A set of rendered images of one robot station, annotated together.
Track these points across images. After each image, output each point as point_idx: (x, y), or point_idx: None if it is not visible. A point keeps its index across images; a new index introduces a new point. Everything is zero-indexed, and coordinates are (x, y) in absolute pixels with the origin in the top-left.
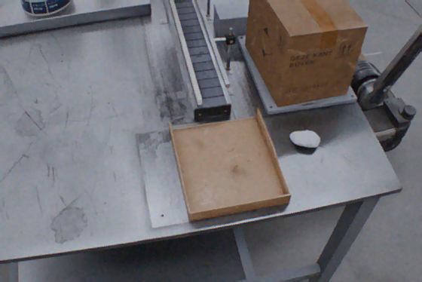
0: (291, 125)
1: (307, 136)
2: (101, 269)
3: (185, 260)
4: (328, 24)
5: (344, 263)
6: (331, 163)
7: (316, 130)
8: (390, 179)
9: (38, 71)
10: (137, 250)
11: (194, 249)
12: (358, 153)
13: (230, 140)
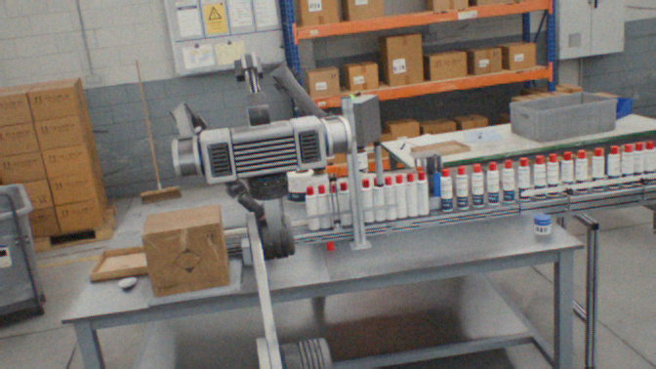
0: (145, 282)
1: (126, 279)
2: (175, 332)
3: (164, 364)
4: (150, 223)
5: None
6: (103, 295)
7: (135, 290)
8: (72, 315)
9: (241, 213)
10: (183, 345)
11: (170, 368)
12: (103, 305)
13: (146, 264)
